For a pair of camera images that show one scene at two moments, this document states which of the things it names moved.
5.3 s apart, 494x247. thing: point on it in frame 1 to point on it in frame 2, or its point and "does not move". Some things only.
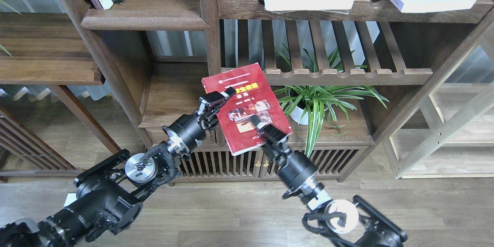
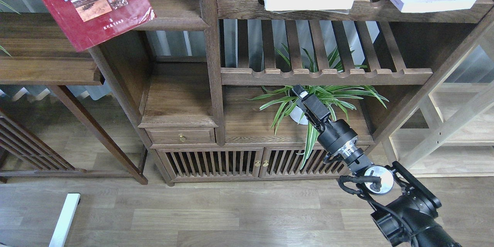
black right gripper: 296,170 to 337,136
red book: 254,96 to 91,5
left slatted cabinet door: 220,164 does not move
